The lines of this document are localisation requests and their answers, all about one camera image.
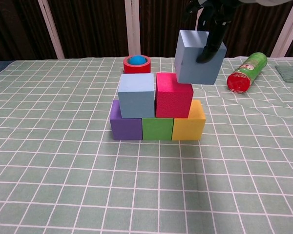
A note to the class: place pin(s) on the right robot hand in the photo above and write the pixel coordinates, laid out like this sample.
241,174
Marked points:
218,24

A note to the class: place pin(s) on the light blue foam cube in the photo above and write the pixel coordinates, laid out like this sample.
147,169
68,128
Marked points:
193,65
136,97

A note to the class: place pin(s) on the pink foam cube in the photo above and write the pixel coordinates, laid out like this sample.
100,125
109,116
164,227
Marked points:
173,102

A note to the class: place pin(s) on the yellow foam cube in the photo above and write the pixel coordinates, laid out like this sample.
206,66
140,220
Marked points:
188,129

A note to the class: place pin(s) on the green foam cube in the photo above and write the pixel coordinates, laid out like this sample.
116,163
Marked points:
157,129

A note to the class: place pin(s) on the purple foam cube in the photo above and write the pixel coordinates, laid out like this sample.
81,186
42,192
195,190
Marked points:
125,129

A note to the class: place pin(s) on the green chips can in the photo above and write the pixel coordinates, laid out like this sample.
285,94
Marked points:
249,70

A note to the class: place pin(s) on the blue ball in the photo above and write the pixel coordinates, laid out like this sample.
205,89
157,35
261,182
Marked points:
137,60

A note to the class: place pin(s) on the red tape roll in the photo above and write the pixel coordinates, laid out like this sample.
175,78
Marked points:
136,69

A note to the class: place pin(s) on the green checkered tablecloth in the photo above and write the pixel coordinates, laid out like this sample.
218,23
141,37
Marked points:
146,195

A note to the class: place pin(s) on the white frame post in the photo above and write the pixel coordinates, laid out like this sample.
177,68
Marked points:
132,29
286,29
199,24
51,29

